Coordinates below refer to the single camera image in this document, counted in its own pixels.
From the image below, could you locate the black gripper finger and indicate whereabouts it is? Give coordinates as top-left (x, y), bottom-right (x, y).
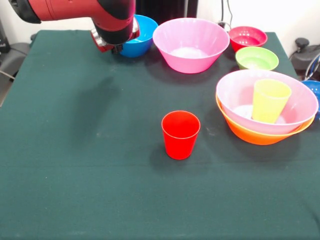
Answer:
top-left (111, 44), bottom-right (125, 55)

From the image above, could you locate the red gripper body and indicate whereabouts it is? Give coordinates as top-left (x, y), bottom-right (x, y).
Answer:
top-left (90, 19), bottom-right (141, 53)

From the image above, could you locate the light blue bowl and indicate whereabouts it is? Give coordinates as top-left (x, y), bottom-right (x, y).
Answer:
top-left (119, 14), bottom-right (159, 58)

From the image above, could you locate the red cup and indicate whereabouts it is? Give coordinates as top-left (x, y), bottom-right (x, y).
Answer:
top-left (161, 110), bottom-right (202, 161)

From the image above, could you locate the large pink bowl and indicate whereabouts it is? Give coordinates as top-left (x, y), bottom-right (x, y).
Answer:
top-left (152, 17), bottom-right (231, 74)
top-left (216, 69), bottom-right (320, 136)

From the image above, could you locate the green cup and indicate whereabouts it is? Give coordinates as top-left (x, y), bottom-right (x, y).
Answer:
top-left (251, 78), bottom-right (293, 125)

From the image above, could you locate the large orange bowl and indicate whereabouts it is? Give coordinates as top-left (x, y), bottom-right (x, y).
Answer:
top-left (215, 96), bottom-right (315, 146)

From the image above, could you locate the small crimson bowl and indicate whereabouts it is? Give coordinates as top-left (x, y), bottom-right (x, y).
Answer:
top-left (228, 25), bottom-right (268, 53)

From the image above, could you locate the dark green tablecloth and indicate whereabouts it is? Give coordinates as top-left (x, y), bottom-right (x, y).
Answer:
top-left (0, 29), bottom-right (320, 240)

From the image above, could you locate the small green bowl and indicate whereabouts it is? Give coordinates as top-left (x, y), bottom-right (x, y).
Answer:
top-left (235, 46), bottom-right (280, 72)

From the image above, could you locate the small dark blue bowl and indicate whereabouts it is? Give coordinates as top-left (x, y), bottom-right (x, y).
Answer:
top-left (301, 79), bottom-right (320, 113)

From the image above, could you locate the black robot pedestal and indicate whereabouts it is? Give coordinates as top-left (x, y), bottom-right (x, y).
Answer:
top-left (134, 0), bottom-right (200, 23)

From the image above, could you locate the black cable with plug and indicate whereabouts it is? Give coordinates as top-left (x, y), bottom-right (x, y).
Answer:
top-left (217, 0), bottom-right (234, 29)

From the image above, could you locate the tangle of cables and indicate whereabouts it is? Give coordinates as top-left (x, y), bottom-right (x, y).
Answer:
top-left (303, 54), bottom-right (320, 82)

